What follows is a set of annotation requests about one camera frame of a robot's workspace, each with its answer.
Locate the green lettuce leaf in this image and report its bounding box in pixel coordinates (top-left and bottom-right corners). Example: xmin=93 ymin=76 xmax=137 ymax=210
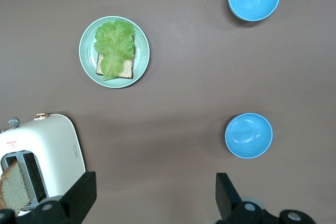
xmin=93 ymin=20 xmax=136 ymax=82

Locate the green plate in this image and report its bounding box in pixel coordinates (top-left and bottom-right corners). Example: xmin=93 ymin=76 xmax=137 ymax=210
xmin=78 ymin=15 xmax=151 ymax=89

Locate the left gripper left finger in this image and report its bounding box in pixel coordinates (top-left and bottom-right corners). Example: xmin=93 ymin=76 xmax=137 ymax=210
xmin=15 ymin=171 xmax=98 ymax=224

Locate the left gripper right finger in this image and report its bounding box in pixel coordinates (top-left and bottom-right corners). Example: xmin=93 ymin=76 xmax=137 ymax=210
xmin=215 ymin=173 xmax=316 ymax=224

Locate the brown table mat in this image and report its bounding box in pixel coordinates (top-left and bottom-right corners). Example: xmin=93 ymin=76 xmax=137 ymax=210
xmin=0 ymin=0 xmax=336 ymax=224

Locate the brown-crusted bread slice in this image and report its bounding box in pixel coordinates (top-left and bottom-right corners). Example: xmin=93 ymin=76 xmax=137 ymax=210
xmin=0 ymin=159 xmax=32 ymax=217

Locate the white toaster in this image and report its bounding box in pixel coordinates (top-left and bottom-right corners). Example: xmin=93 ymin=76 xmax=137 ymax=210
xmin=0 ymin=113 xmax=87 ymax=217

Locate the toast slice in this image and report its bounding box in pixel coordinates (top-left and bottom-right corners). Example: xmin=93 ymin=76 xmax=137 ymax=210
xmin=96 ymin=35 xmax=136 ymax=80

